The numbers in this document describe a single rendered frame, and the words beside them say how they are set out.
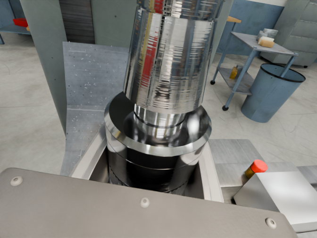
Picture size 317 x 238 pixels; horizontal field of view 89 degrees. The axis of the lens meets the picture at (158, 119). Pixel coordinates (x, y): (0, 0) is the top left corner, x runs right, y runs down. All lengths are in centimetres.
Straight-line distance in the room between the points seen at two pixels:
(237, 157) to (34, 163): 152
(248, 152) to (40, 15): 50
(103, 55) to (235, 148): 36
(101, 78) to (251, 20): 493
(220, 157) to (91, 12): 39
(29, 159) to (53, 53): 129
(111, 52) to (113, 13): 8
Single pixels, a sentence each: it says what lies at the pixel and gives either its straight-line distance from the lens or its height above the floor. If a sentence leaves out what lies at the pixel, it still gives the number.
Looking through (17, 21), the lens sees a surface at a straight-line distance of 450.
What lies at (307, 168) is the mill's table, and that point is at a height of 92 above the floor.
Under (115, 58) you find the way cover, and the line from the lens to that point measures 44.
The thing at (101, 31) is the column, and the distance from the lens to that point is 44.
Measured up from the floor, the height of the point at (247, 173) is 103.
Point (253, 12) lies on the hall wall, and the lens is 519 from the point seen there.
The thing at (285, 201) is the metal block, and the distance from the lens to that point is 22.
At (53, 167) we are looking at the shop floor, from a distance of 156.
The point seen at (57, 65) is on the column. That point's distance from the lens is 50.
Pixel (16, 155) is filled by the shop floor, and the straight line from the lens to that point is 176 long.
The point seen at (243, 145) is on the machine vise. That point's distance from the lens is 36.
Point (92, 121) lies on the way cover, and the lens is 44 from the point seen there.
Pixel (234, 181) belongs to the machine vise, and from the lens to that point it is 24.
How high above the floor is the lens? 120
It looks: 39 degrees down
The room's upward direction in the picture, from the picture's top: 10 degrees clockwise
